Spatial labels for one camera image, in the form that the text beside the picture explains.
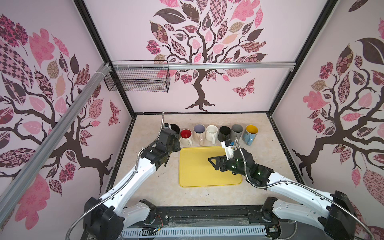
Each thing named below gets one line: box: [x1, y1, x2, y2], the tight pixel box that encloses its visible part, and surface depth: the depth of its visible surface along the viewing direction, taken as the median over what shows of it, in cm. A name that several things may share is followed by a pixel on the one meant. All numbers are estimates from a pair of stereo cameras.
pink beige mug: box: [193, 124, 206, 146], surface depth 97 cm
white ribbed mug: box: [205, 124, 219, 145], surface depth 102 cm
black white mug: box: [169, 123, 181, 140], surface depth 81 cm
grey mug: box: [231, 124, 244, 142], surface depth 99 cm
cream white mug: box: [179, 128, 193, 146], surface depth 101 cm
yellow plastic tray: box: [179, 145, 243, 188], surface depth 93 cm
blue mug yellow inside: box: [242, 124, 259, 146], surface depth 98 cm
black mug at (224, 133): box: [218, 125, 232, 142], surface depth 101 cm
